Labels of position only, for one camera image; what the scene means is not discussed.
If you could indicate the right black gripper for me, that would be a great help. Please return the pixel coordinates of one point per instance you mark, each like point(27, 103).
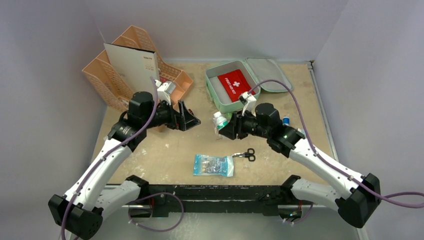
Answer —
point(237, 125)

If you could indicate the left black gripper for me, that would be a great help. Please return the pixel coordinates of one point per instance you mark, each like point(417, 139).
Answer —
point(181, 120)

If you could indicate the small white bottle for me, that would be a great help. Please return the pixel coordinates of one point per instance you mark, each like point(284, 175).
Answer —
point(219, 120)

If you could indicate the red first aid pouch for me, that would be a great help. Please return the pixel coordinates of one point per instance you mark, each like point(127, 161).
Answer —
point(234, 83)

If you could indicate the blue gauze packet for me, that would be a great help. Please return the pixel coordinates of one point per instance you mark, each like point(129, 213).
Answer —
point(206, 165)

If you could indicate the blue capped white bottle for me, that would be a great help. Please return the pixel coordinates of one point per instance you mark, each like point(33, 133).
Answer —
point(286, 121)

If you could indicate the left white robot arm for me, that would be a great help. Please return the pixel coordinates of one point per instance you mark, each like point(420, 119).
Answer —
point(80, 211)

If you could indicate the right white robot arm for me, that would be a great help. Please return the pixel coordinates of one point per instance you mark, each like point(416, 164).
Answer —
point(348, 192)

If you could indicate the green pill pack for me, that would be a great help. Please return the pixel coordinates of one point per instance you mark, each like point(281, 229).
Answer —
point(230, 115)

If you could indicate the mint green open case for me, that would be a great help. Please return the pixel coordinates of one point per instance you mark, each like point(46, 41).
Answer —
point(255, 69)

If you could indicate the white booklet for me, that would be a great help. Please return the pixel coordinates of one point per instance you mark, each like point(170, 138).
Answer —
point(135, 66)

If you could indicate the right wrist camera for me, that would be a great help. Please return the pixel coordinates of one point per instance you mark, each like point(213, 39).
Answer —
point(248, 101)

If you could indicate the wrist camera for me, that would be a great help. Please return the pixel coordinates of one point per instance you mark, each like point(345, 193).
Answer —
point(248, 101)
point(164, 90)

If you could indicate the black handled scissors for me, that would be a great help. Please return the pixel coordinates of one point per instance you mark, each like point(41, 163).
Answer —
point(249, 154)

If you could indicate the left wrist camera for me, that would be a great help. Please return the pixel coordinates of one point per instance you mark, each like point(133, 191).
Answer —
point(164, 90)

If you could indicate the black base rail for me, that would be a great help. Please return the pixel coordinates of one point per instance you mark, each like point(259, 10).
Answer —
point(267, 200)

